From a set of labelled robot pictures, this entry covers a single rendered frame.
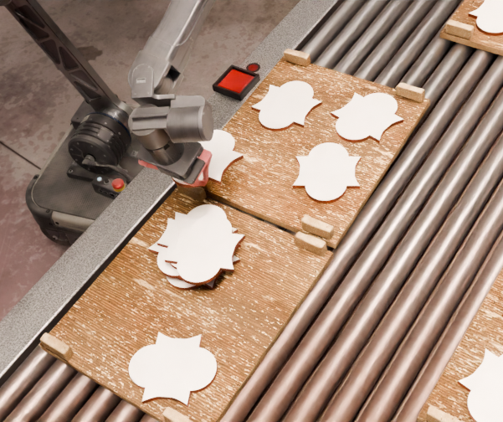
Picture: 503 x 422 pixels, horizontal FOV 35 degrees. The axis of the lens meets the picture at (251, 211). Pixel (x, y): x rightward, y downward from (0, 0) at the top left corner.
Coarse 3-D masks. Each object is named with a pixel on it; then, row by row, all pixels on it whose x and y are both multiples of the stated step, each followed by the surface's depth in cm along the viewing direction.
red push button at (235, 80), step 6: (234, 72) 175; (240, 72) 175; (228, 78) 174; (234, 78) 174; (240, 78) 174; (246, 78) 174; (252, 78) 173; (222, 84) 173; (228, 84) 173; (234, 84) 173; (240, 84) 173; (246, 84) 172; (234, 90) 172; (240, 90) 171
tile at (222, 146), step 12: (216, 132) 148; (204, 144) 146; (216, 144) 145; (228, 144) 145; (216, 156) 143; (228, 156) 143; (240, 156) 143; (216, 168) 141; (180, 180) 140; (216, 180) 140
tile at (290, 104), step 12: (288, 84) 168; (300, 84) 168; (276, 96) 166; (288, 96) 166; (300, 96) 165; (312, 96) 165; (252, 108) 166; (264, 108) 164; (276, 108) 164; (288, 108) 164; (300, 108) 163; (312, 108) 163; (264, 120) 162; (276, 120) 162; (288, 120) 161; (300, 120) 161
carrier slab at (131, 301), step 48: (144, 240) 148; (288, 240) 143; (96, 288) 142; (144, 288) 141; (240, 288) 138; (288, 288) 137; (96, 336) 136; (144, 336) 135; (192, 336) 133; (240, 336) 132; (240, 384) 127
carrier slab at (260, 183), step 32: (288, 64) 174; (256, 96) 168; (320, 96) 166; (352, 96) 165; (224, 128) 164; (256, 128) 162; (288, 128) 161; (320, 128) 160; (256, 160) 157; (288, 160) 156; (384, 160) 152; (224, 192) 153; (256, 192) 152; (288, 192) 151; (352, 192) 148; (288, 224) 146
